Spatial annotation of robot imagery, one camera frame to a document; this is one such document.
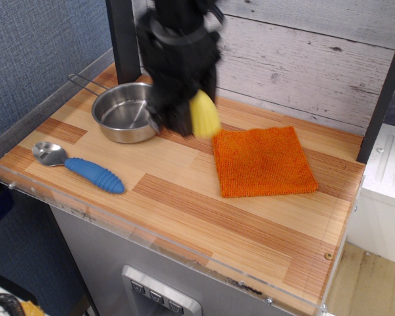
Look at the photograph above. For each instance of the clear acrylic table guard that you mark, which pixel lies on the clear acrylic table guard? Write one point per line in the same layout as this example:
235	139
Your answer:
279	249

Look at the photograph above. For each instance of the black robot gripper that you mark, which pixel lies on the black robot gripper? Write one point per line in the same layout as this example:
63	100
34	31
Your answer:
180	54

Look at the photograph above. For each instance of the yellow plastic corn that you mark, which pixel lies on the yellow plastic corn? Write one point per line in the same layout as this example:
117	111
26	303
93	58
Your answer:
204	116

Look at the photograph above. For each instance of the black vertical post left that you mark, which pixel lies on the black vertical post left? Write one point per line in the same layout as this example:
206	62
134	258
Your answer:
124	41

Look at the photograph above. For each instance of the silver dispenser button panel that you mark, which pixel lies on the silver dispenser button panel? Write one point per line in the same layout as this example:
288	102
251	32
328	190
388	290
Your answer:
149	296

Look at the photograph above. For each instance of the black vertical post right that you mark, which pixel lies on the black vertical post right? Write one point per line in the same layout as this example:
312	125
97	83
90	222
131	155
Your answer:
378	115

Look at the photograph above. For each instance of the blue handled metal spoon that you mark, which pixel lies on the blue handled metal spoon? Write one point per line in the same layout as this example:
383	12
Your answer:
52	155

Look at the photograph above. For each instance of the orange folded cloth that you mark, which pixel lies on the orange folded cloth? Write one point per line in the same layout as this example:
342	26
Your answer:
262	162

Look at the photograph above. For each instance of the black vertical post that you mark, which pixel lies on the black vertical post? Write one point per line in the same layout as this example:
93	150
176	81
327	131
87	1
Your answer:
378	115
124	41

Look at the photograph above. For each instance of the white ribbed appliance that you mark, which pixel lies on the white ribbed appliance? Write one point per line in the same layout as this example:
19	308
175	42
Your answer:
372	224

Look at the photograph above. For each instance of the stainless steel pot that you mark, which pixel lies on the stainless steel pot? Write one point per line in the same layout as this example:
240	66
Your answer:
120	111

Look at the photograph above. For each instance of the yellow object bottom left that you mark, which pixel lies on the yellow object bottom left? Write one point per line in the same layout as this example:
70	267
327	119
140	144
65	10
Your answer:
30	309

